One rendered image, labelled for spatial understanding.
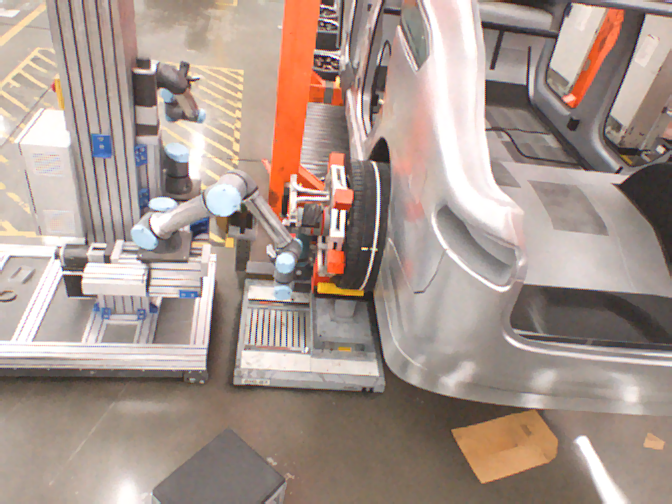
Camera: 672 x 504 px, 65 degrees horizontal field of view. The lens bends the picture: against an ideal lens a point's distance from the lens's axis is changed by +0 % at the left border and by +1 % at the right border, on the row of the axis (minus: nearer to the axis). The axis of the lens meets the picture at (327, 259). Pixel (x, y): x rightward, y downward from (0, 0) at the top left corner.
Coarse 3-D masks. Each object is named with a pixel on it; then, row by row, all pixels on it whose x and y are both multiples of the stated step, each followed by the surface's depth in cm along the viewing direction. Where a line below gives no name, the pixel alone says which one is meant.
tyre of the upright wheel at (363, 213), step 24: (360, 168) 247; (384, 168) 250; (360, 192) 237; (384, 192) 239; (360, 216) 235; (384, 216) 236; (360, 240) 236; (384, 240) 237; (360, 264) 242; (360, 288) 259
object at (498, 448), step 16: (512, 416) 292; (528, 416) 292; (464, 432) 279; (480, 432) 281; (496, 432) 283; (512, 432) 284; (528, 432) 286; (544, 432) 285; (464, 448) 272; (480, 448) 273; (496, 448) 275; (512, 448) 276; (528, 448) 277; (544, 448) 279; (480, 464) 266; (496, 464) 268; (512, 464) 269; (528, 464) 270; (480, 480) 258
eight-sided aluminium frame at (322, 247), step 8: (336, 168) 256; (328, 176) 267; (336, 176) 250; (344, 176) 251; (328, 184) 278; (336, 184) 244; (344, 184) 245; (344, 216) 240; (336, 232) 238; (320, 240) 288; (328, 240) 244; (336, 240) 239; (320, 248) 286; (328, 248) 243; (336, 248) 246; (320, 256) 281; (320, 264) 275; (320, 272) 266
